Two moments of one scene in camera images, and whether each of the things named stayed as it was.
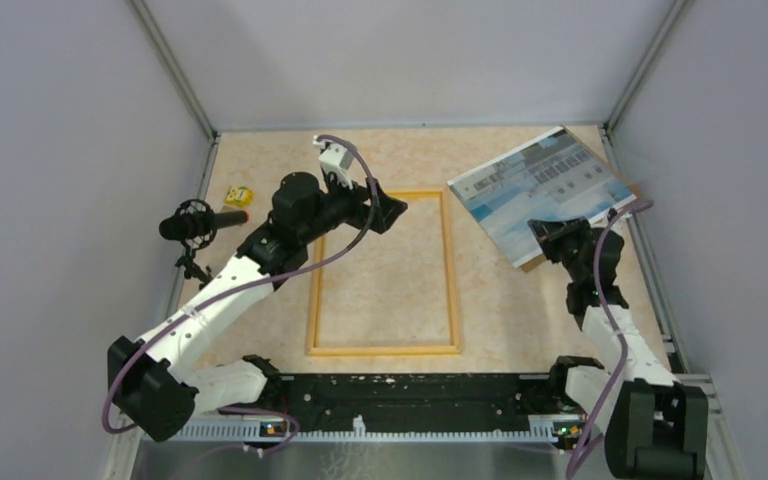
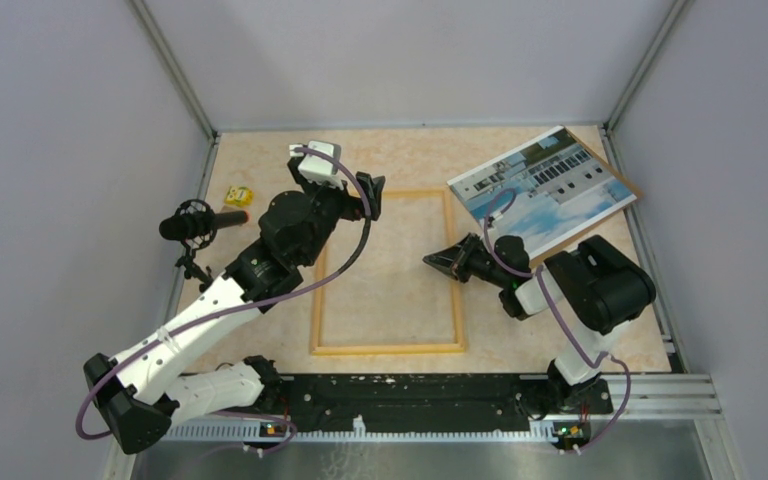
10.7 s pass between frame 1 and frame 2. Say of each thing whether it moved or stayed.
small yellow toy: stayed
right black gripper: moved
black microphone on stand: stayed
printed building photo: stayed
